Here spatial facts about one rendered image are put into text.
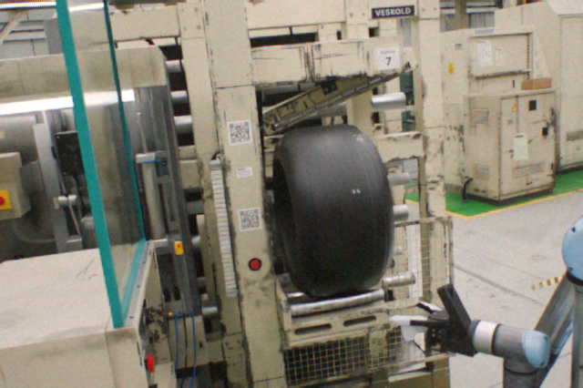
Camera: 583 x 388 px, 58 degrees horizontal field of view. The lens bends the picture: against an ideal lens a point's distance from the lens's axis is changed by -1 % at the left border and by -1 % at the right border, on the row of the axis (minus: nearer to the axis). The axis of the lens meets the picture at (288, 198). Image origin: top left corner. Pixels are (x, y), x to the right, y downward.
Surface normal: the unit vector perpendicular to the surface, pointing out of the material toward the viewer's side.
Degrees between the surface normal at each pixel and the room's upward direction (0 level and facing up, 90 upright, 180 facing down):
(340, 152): 38
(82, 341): 90
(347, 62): 90
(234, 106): 90
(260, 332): 90
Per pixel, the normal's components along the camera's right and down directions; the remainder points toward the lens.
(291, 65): 0.18, 0.21
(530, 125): 0.40, 0.17
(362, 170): 0.10, -0.39
